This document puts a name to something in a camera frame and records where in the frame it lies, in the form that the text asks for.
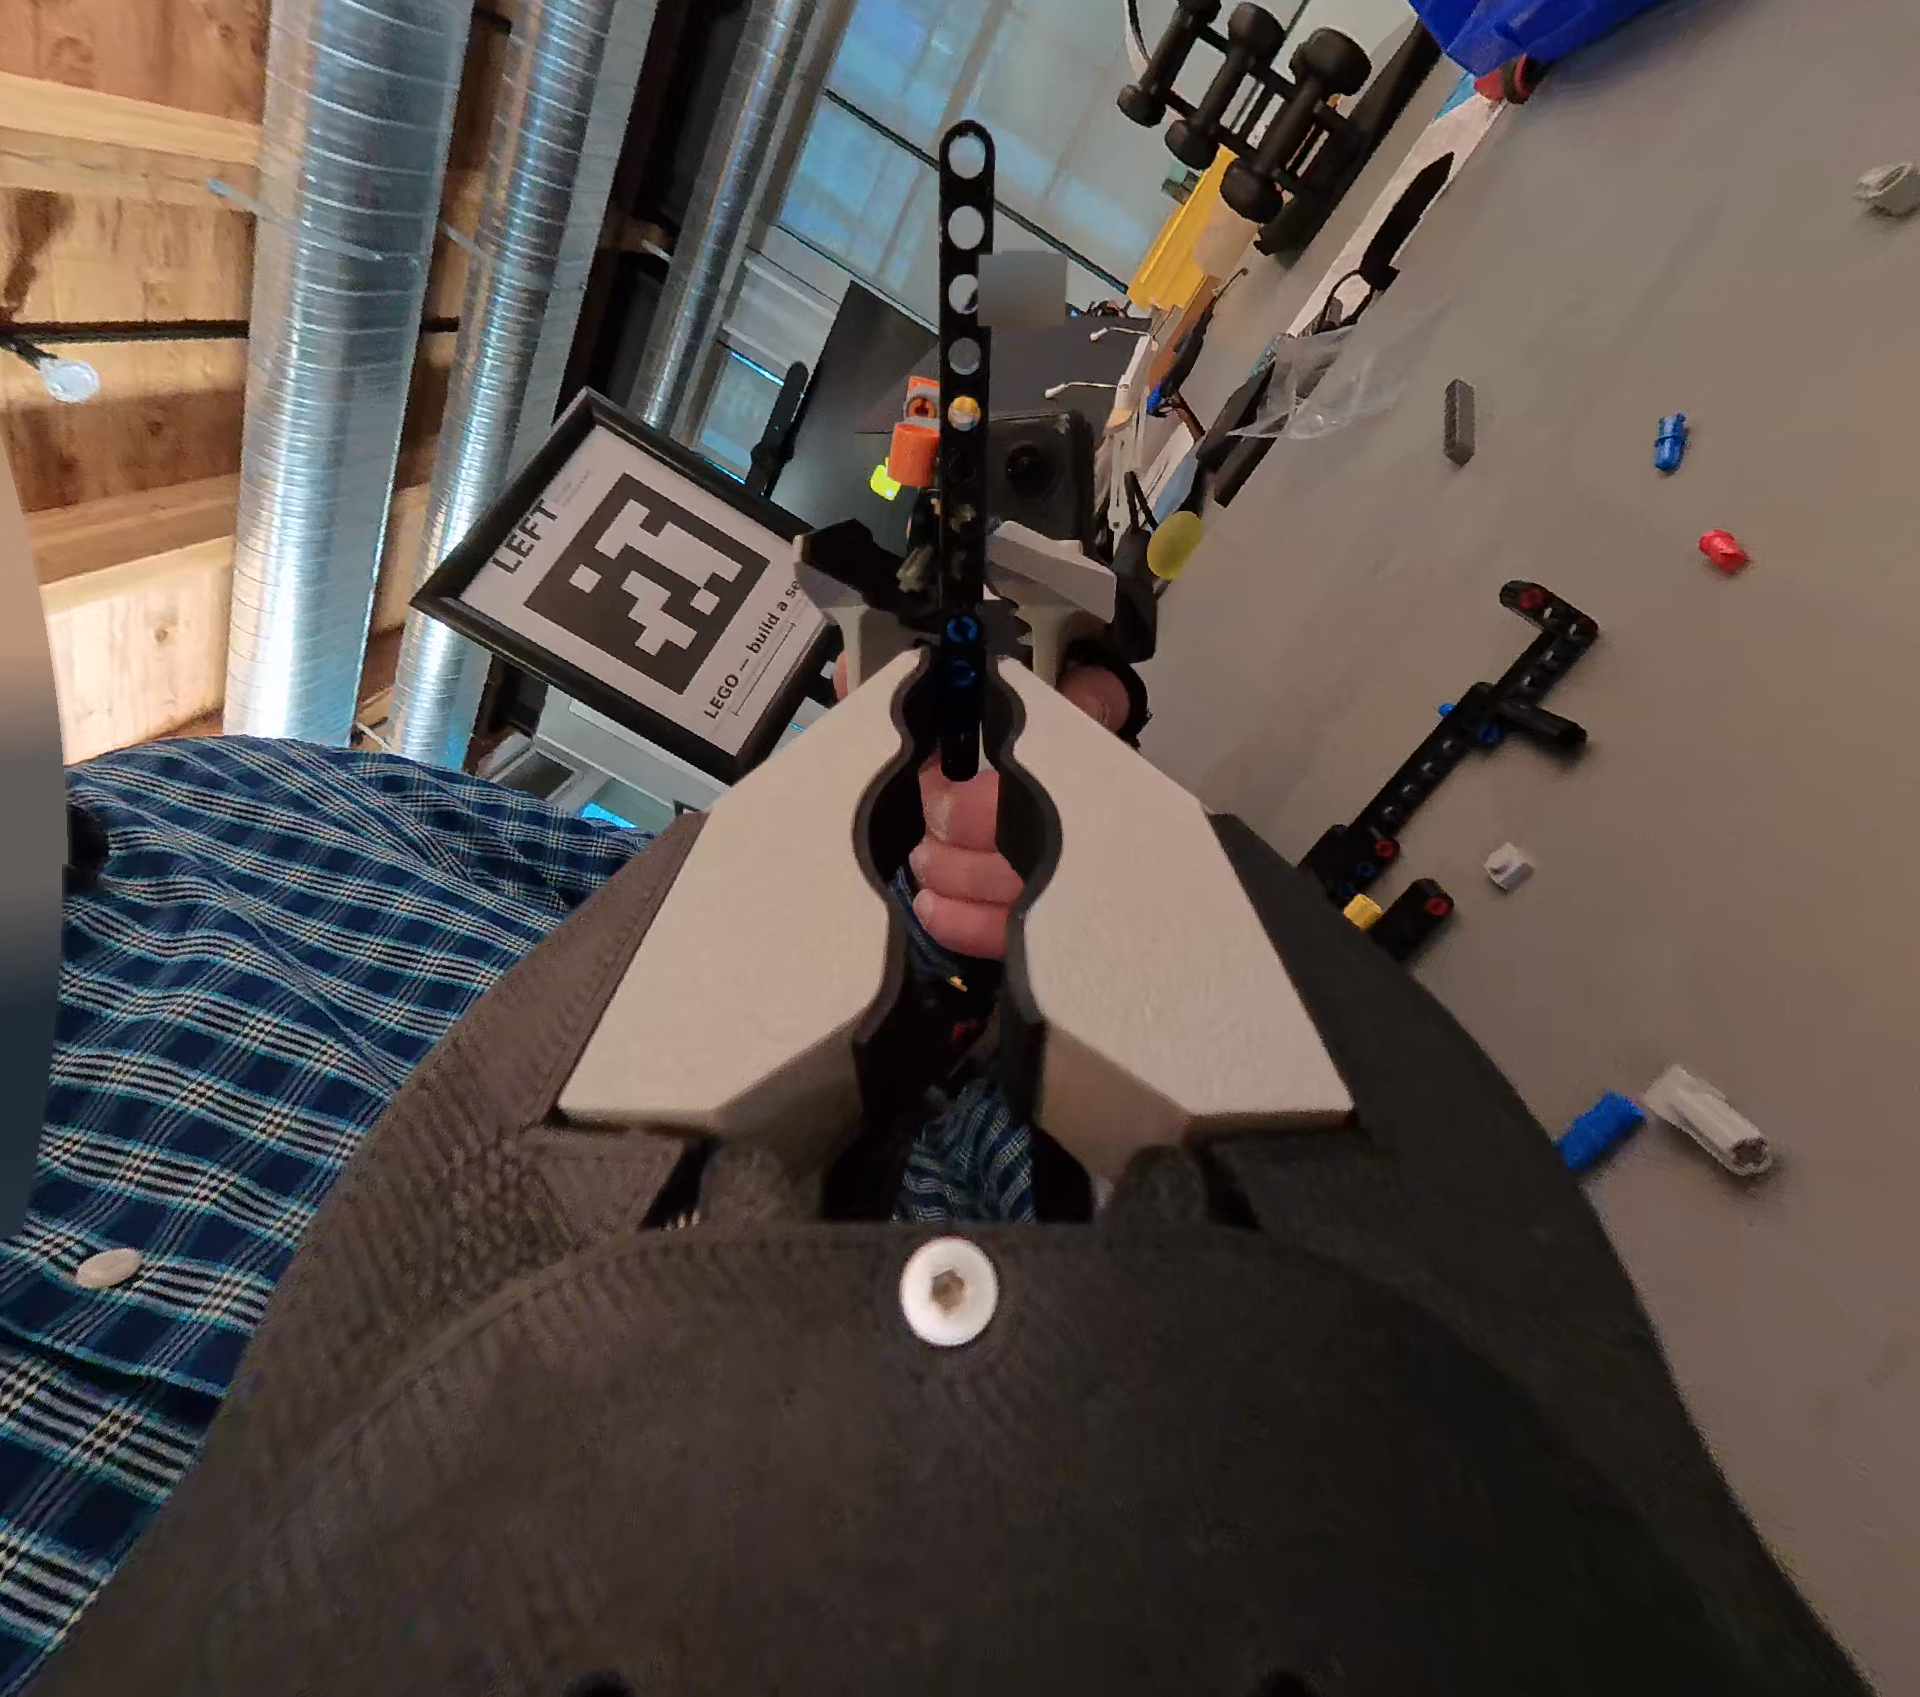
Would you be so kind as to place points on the yellow-green ball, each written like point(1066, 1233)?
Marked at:
point(1177, 544)

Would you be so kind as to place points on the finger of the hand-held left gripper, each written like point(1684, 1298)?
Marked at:
point(1066, 574)
point(874, 641)

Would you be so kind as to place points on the person's left hand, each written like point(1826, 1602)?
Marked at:
point(959, 885)

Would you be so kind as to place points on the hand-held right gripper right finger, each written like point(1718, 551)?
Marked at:
point(1185, 962)

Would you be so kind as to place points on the yellow storage bins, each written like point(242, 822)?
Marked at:
point(1185, 241)

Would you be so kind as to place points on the clear plastic bag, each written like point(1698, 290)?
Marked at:
point(1360, 370)

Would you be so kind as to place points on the black dumbbell rack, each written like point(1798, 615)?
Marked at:
point(1245, 99)

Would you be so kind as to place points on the black lego chassis assembly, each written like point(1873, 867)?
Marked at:
point(967, 271)

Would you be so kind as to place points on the black curved lego panel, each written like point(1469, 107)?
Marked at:
point(1403, 221)

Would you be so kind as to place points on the small red lego bush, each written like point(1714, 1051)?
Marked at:
point(1720, 548)

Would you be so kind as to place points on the black box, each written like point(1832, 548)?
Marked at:
point(1240, 436)

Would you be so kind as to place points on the blue lego pin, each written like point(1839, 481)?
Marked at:
point(1673, 439)
point(1599, 1124)

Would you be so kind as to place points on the red and black wheel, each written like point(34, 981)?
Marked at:
point(1507, 77)

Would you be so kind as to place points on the round ceiling light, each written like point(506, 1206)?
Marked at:
point(67, 381)

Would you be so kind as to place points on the small grey square lego piece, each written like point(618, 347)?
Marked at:
point(1507, 867)

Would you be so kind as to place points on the black angled lego beam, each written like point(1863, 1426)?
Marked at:
point(1426, 776)

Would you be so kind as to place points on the silver air duct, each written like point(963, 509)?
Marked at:
point(586, 149)
point(743, 196)
point(373, 226)

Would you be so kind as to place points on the framed marker sign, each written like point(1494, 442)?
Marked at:
point(629, 587)

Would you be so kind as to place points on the light grey lego connector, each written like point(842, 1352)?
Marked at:
point(1889, 185)
point(1710, 1120)

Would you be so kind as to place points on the long grey lego beam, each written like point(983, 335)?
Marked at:
point(1460, 424)

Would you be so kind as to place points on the paper instruction sheet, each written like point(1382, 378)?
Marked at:
point(1409, 226)

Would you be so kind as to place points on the black pole device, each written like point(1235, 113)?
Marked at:
point(782, 424)

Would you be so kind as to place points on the black board panel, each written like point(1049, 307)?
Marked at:
point(870, 347)

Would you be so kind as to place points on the blue plaid shirt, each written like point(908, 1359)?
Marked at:
point(302, 976)

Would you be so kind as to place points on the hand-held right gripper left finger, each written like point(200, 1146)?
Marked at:
point(737, 962)

